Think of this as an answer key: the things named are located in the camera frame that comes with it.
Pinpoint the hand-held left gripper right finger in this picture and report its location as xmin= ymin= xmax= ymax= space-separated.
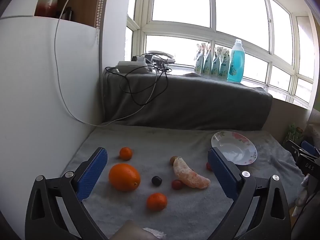
xmin=207 ymin=147 xmax=292 ymax=240

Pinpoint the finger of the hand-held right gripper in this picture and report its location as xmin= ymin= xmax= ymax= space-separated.
xmin=286 ymin=140 xmax=320 ymax=174
xmin=301 ymin=141 xmax=320 ymax=157

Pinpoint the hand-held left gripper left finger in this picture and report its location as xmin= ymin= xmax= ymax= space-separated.
xmin=25 ymin=147 xmax=108 ymax=240

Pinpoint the white floral plate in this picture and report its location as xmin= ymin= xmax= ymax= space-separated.
xmin=211 ymin=131 xmax=258 ymax=166

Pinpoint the large orange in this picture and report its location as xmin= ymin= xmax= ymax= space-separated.
xmin=108 ymin=163 xmax=141 ymax=192

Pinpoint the peeled pomelo segment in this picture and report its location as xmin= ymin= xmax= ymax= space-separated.
xmin=173 ymin=157 xmax=211 ymax=190

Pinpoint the small orange tangerine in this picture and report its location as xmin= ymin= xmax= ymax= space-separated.
xmin=119 ymin=147 xmax=133 ymax=161
xmin=146 ymin=192 xmax=168 ymax=211

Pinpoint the person's right forearm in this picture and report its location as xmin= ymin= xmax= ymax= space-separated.
xmin=291 ymin=197 xmax=320 ymax=240

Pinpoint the person's right hand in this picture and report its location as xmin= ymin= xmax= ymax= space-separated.
xmin=293 ymin=174 xmax=312 ymax=216

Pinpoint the green printed package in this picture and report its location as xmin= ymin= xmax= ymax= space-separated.
xmin=285 ymin=123 xmax=304 ymax=145

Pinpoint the light grey blanket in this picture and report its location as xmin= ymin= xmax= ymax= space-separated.
xmin=61 ymin=121 xmax=307 ymax=240

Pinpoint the dark grey blanket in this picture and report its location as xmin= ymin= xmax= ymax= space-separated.
xmin=102 ymin=69 xmax=273 ymax=131

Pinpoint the white fluffy cloth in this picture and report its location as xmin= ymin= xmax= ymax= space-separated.
xmin=142 ymin=227 xmax=167 ymax=240

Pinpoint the white cabinet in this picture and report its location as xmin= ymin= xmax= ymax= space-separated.
xmin=0 ymin=0 xmax=105 ymax=230

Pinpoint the white power strip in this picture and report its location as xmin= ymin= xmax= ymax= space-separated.
xmin=117 ymin=60 xmax=150 ymax=73

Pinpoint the black cable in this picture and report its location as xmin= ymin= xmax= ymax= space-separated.
xmin=105 ymin=52 xmax=173 ymax=105

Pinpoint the round ring light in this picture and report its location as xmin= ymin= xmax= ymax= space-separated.
xmin=145 ymin=51 xmax=177 ymax=64

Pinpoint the white cable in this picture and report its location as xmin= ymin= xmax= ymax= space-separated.
xmin=54 ymin=0 xmax=165 ymax=127

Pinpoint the white window frame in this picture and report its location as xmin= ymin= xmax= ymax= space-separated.
xmin=125 ymin=0 xmax=315 ymax=110

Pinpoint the white bead cord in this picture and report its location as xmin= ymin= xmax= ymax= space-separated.
xmin=94 ymin=0 xmax=108 ymax=44

